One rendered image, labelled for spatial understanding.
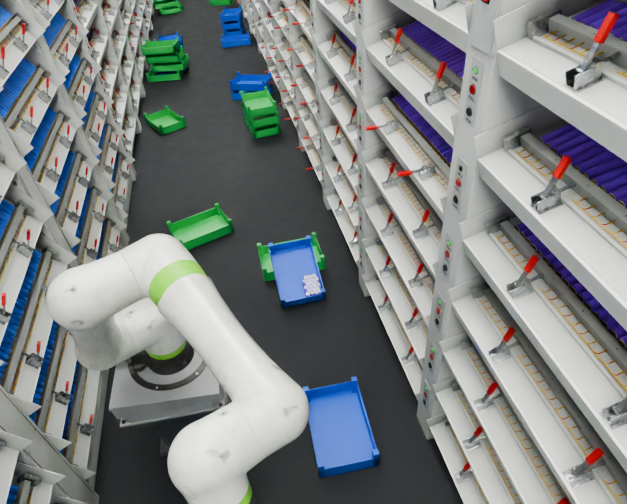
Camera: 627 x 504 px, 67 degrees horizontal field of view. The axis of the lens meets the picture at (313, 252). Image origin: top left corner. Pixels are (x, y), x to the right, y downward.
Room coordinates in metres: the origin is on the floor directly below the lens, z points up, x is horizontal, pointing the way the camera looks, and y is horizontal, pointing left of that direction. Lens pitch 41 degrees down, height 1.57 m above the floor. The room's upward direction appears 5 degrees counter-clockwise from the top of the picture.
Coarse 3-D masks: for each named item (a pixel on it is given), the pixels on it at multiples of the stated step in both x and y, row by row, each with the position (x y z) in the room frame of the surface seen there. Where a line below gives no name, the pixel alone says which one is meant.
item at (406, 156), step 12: (372, 96) 1.47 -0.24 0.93; (384, 96) 1.46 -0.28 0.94; (372, 108) 1.46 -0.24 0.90; (372, 120) 1.40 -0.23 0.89; (384, 120) 1.36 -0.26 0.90; (384, 132) 1.30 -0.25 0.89; (396, 132) 1.27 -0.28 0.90; (396, 144) 1.21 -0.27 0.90; (408, 144) 1.19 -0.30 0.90; (396, 156) 1.20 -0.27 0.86; (408, 156) 1.14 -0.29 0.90; (408, 168) 1.09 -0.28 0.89; (420, 180) 1.02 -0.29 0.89; (432, 180) 1.00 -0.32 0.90; (432, 192) 0.96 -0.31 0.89; (444, 192) 0.94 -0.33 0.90; (432, 204) 0.95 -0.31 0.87; (444, 204) 0.87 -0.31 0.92
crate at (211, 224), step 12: (216, 204) 2.20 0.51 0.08; (192, 216) 2.14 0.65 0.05; (204, 216) 2.17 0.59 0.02; (216, 216) 2.19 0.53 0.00; (168, 228) 2.08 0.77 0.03; (180, 228) 2.11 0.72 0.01; (192, 228) 2.10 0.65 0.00; (204, 228) 2.09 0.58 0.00; (216, 228) 2.08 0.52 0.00; (228, 228) 2.03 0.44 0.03; (180, 240) 1.91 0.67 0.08; (192, 240) 1.94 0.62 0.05; (204, 240) 1.96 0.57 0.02
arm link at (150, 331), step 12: (144, 300) 0.94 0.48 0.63; (120, 312) 0.90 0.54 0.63; (132, 312) 0.90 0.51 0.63; (144, 312) 0.90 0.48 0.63; (156, 312) 0.90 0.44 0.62; (132, 324) 0.86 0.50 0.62; (144, 324) 0.87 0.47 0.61; (156, 324) 0.87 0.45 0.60; (168, 324) 0.89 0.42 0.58; (132, 336) 0.84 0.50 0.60; (144, 336) 0.85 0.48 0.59; (156, 336) 0.86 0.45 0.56; (168, 336) 0.88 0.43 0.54; (180, 336) 0.91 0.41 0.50; (144, 348) 0.85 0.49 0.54; (156, 348) 0.87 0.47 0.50; (168, 348) 0.88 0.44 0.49; (180, 348) 0.90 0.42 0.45
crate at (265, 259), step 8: (312, 232) 1.87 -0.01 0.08; (312, 240) 1.86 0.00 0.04; (264, 248) 1.83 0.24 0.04; (264, 256) 1.81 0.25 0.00; (320, 256) 1.68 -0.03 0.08; (264, 264) 1.75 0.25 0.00; (320, 264) 1.67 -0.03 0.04; (264, 272) 1.63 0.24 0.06; (272, 272) 1.63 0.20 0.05; (264, 280) 1.63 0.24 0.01
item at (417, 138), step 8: (384, 104) 1.43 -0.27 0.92; (392, 104) 1.39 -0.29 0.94; (384, 112) 1.39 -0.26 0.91; (392, 112) 1.35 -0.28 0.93; (400, 120) 1.29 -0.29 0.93; (400, 128) 1.27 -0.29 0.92; (408, 128) 1.23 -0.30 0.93; (416, 136) 1.18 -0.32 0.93; (424, 144) 1.13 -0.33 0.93; (416, 152) 1.13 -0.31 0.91; (424, 152) 1.11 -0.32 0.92; (432, 152) 1.08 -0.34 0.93; (432, 160) 1.06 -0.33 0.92; (440, 160) 1.04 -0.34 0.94; (440, 168) 1.01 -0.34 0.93; (448, 168) 1.00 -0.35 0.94; (448, 176) 0.97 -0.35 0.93
